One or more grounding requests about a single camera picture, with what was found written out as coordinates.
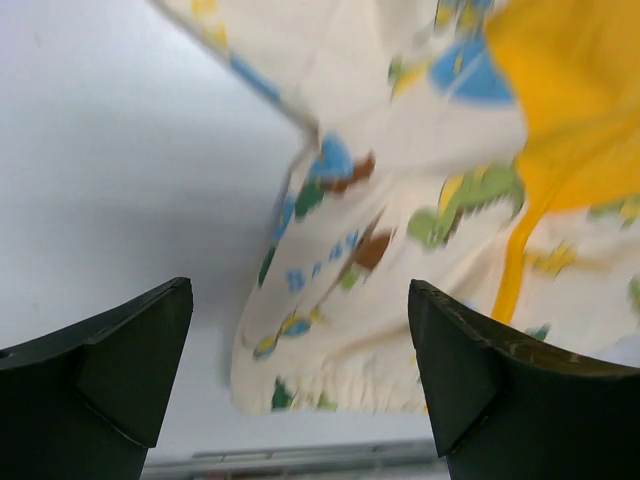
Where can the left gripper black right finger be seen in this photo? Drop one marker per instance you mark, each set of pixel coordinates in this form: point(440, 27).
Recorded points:
point(504, 405)

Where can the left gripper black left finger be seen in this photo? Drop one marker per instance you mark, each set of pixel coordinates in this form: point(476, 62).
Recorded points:
point(88, 401)

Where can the yellow patterned child jacket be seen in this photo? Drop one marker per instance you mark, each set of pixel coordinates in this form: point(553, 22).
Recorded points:
point(490, 148)

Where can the aluminium table front rail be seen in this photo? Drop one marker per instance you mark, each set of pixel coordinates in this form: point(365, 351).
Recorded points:
point(415, 459)

